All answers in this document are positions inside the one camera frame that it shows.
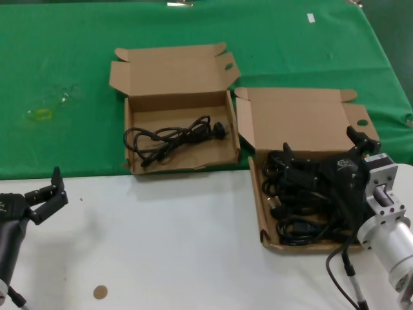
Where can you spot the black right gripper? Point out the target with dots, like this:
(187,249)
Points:
(345,181)

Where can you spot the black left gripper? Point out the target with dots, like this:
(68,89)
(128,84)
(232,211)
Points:
(13,226)

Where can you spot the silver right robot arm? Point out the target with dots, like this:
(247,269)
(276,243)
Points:
(397,239)

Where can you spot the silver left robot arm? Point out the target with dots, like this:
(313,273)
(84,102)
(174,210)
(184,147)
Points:
(2,289)

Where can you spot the cardboard box with smooth walls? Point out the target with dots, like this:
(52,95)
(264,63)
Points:
(290,119)

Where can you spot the clear tape scrap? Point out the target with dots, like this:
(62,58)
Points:
(64,97)

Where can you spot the brown cardboard disc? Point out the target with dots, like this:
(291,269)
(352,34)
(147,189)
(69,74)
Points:
(100,292)

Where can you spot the white tape strip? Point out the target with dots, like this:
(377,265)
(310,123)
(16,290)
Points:
(311,18)

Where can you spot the green table cloth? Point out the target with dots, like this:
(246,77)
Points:
(64,48)

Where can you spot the metal cloth clip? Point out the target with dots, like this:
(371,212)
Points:
(179,4)
(356,2)

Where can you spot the cardboard box with creased wall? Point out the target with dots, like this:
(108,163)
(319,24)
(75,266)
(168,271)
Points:
(180,64)

